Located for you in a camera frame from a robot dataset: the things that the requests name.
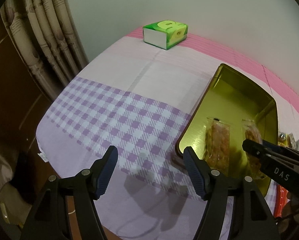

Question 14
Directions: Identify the small sesame cake packet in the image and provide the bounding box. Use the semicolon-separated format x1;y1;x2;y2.
288;133;299;151

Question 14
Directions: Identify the clear pastry snack packet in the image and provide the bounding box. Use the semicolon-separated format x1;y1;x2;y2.
204;118;230;176

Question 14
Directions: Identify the red snack packet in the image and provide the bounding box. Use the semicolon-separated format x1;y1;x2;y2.
274;185;288;218

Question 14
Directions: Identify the yellow snack packet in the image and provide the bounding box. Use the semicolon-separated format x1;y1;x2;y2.
278;132;289;147

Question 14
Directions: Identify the maroon gold coffee tin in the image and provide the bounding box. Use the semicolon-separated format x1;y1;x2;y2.
174;63;279;198

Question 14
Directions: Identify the pink purple checked tablecloth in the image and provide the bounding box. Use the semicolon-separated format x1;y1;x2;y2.
36;28;299;239

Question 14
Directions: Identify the green tissue pack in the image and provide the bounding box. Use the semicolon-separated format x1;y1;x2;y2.
142;20;188;50

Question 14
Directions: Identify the beige patterned curtain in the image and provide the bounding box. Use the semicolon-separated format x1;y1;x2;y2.
0;0;87;100

